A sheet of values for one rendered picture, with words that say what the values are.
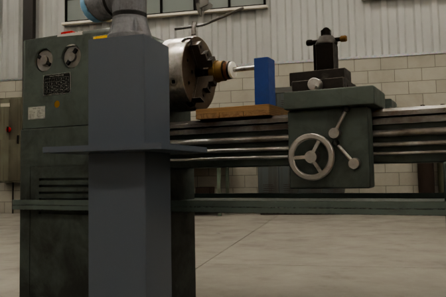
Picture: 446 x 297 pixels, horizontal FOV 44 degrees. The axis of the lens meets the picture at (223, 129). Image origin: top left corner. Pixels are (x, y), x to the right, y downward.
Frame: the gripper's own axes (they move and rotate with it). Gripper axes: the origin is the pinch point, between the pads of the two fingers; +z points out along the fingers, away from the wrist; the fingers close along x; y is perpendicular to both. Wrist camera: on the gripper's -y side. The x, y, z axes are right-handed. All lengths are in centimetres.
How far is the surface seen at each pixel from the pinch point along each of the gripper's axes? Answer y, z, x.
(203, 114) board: 12, 49, -12
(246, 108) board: 30, 48, -11
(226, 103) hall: -293, -152, 583
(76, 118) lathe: -42, 50, -22
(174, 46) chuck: -3.5, 19.2, -12.1
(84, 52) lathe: -37, 23, -27
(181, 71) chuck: 1.6, 31.1, -13.1
